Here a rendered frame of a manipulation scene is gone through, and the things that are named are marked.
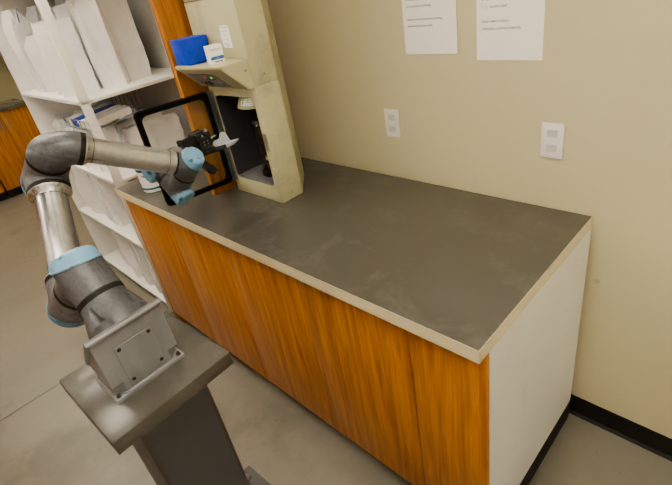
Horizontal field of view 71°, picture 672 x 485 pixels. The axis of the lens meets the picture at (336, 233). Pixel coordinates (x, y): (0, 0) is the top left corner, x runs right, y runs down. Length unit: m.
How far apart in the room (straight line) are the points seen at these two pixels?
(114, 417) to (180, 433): 0.20
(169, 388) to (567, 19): 1.42
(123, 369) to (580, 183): 1.40
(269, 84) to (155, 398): 1.14
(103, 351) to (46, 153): 0.60
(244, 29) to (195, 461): 1.36
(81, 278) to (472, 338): 0.93
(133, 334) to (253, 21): 1.11
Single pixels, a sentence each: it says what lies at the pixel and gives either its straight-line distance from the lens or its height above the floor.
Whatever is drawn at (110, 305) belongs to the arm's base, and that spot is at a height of 1.15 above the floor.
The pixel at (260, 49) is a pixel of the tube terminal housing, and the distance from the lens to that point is 1.80.
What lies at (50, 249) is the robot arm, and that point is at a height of 1.21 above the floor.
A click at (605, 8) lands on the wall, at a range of 1.51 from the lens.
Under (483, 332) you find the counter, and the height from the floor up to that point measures 0.94.
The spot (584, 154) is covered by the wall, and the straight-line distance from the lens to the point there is 1.62.
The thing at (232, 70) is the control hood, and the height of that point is 1.49.
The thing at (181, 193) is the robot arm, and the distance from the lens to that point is 1.68.
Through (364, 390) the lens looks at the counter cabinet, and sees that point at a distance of 1.68.
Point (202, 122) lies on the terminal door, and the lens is 2.04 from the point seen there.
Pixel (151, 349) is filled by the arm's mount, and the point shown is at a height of 1.02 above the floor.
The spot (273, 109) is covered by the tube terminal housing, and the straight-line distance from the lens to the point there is 1.84.
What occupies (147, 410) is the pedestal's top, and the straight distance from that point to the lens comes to 1.22.
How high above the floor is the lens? 1.74
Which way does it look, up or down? 29 degrees down
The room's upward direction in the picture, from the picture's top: 11 degrees counter-clockwise
